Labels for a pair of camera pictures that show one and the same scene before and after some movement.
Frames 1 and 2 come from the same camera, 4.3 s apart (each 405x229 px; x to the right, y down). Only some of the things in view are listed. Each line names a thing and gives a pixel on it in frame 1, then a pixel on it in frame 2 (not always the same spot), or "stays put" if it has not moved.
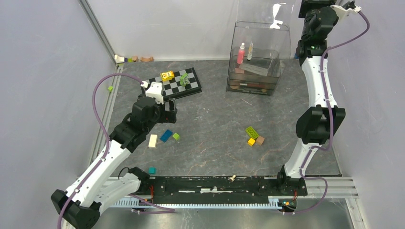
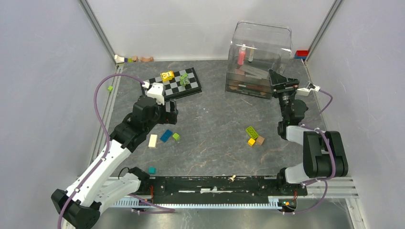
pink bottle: x=240 y=55 stays put
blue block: x=166 y=136 stays put
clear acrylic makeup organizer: x=259 y=51 stays put
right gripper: x=306 y=4 -> x=278 y=81
